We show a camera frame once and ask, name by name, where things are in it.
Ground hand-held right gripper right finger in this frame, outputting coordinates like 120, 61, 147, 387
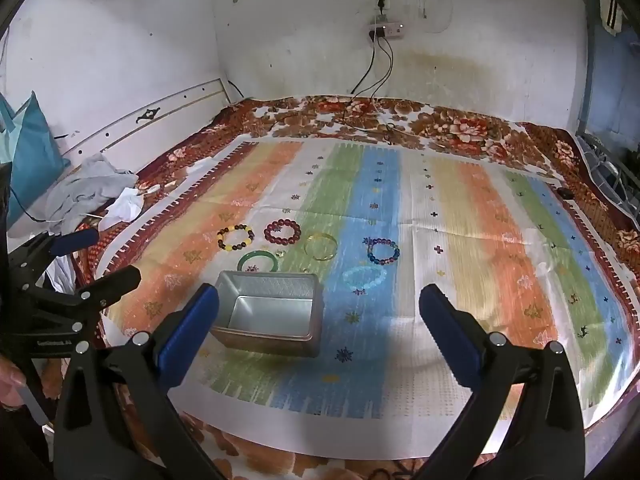
419, 284, 586, 480

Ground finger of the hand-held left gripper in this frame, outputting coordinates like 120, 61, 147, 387
22, 265, 142, 347
7, 227, 100, 272

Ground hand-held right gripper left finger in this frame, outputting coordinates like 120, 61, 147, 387
52, 284, 236, 480

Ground silver metal tin box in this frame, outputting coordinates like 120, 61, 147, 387
209, 270, 322, 359

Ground multicolour bead bracelet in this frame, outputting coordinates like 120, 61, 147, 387
366, 238, 401, 266

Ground person's left hand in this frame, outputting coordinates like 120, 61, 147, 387
0, 359, 27, 408

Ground grey crumpled cloth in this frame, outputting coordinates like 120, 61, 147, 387
47, 154, 139, 235

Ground white crumpled cloth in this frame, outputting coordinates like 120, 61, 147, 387
97, 187, 147, 231

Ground green jade bangle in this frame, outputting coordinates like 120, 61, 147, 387
237, 251, 277, 274

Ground striped pastel mat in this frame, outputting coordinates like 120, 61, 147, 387
95, 137, 640, 421

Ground white wooden headboard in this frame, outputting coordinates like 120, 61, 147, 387
0, 77, 232, 233

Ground yellow translucent bangle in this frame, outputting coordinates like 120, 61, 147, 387
304, 232, 338, 262

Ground grey metal rack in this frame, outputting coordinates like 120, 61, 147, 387
575, 132, 640, 213

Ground blue door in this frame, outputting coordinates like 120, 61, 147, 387
582, 0, 640, 136

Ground white power strip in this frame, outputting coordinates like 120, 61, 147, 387
368, 19, 407, 41

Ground hanging cloth with black stripes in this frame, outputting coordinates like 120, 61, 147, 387
597, 0, 626, 36

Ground dark and yellow bead bracelet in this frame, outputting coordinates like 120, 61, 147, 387
216, 224, 256, 253

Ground light blue bead bracelet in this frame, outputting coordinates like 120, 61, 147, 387
343, 265, 387, 295

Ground red bead bracelet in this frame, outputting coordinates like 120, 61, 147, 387
263, 219, 302, 246

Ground black power cable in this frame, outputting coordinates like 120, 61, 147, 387
369, 37, 396, 102
349, 37, 381, 107

